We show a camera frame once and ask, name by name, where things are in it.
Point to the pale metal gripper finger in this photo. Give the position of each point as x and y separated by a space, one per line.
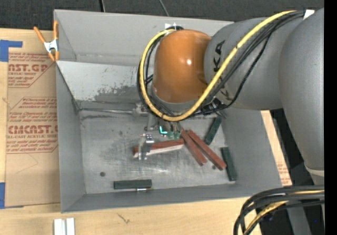
149 137
141 152

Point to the red-brown block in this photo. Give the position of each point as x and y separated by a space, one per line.
210 152
166 145
194 151

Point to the dark green flat block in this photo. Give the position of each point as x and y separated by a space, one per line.
213 131
229 164
131 184

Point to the grey metal bin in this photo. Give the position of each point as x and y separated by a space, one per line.
105 155

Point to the brown cardboard board red print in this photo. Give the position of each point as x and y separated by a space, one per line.
31 176

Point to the black cylinder on white bracket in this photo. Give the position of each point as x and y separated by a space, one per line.
211 106

